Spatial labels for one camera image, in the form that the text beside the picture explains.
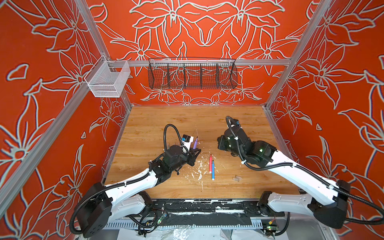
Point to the purple pen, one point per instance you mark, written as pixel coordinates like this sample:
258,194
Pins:
196,143

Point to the pink pen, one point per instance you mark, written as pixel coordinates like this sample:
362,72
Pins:
210,163

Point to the blue pen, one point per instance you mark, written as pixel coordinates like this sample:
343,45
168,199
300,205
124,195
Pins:
213,170

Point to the black wire basket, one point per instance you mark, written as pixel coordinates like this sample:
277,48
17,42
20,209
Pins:
192,76

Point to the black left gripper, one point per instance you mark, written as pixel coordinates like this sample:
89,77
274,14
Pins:
191,156

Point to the white cable duct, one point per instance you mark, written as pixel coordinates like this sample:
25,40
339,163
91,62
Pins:
130,225

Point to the right aluminium frame post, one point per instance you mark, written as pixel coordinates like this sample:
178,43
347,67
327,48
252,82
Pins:
309,31

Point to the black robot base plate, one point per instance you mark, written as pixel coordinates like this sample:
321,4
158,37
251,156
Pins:
208,211

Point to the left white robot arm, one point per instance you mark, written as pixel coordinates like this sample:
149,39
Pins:
103,204

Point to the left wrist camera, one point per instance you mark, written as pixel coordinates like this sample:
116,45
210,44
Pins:
187,141

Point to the horizontal aluminium frame rail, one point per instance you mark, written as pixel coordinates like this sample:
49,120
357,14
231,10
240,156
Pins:
239,62

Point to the left aluminium frame rail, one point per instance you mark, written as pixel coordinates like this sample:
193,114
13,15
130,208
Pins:
18,179

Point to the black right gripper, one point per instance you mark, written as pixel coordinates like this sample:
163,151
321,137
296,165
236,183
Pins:
221,139

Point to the white mesh basket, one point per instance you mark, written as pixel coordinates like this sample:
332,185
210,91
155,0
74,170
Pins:
103,82

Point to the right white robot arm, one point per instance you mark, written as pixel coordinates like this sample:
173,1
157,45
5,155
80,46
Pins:
321,198

